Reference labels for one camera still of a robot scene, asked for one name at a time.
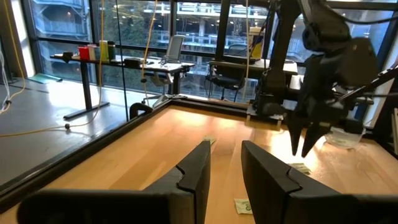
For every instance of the green printed sachet packet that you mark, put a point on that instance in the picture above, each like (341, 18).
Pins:
(301, 168)
(242, 206)

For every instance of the black frame clamp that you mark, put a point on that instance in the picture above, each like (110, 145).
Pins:
(138, 107)

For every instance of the black aluminium table frame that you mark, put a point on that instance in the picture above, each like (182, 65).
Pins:
(93, 146)

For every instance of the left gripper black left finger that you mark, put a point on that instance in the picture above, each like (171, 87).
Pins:
(186, 202)

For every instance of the grey desk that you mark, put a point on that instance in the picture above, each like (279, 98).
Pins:
(276, 67)

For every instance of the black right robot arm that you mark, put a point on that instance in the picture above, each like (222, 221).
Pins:
(280, 62)

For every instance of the dark green cup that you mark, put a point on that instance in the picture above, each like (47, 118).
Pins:
(111, 51)

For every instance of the black window frame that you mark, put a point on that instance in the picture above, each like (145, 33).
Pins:
(224, 31)

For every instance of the black desk with cups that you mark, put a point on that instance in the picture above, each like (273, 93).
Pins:
(86, 84)

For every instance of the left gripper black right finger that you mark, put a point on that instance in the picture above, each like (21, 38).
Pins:
(273, 199)

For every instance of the clear plastic container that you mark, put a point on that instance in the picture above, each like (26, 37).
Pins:
(342, 140)

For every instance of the red cup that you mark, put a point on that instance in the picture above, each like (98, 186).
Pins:
(84, 53)

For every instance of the pale pink cup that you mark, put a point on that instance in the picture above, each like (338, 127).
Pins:
(92, 53)

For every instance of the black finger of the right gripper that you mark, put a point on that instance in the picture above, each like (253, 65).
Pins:
(312, 137)
(296, 127)

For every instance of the grey office chair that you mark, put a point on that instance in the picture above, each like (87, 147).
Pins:
(174, 46)

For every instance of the green floor mat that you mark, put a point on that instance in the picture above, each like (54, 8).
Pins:
(43, 78)

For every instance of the black office chair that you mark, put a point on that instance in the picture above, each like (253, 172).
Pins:
(227, 82)

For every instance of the yellow and white bottle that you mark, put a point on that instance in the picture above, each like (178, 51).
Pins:
(256, 43)

